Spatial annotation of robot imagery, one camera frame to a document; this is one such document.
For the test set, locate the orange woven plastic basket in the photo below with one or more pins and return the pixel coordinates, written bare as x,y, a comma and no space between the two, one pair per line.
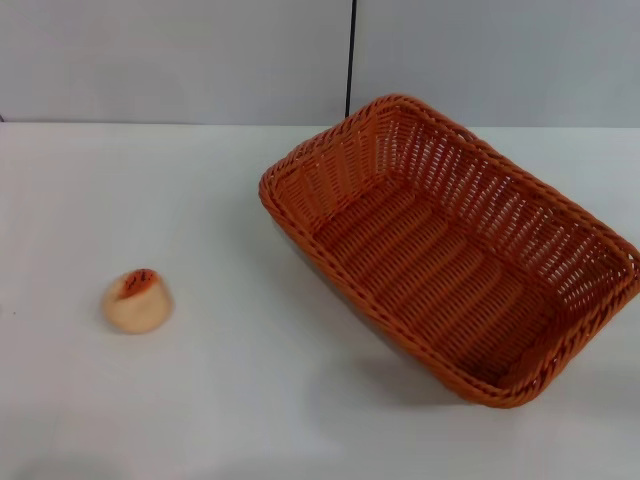
440,260

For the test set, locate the cream bun with orange top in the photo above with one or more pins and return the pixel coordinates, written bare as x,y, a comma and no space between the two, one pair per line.
136,307

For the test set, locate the black vertical wall strip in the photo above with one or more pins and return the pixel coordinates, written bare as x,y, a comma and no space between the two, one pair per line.
351,55

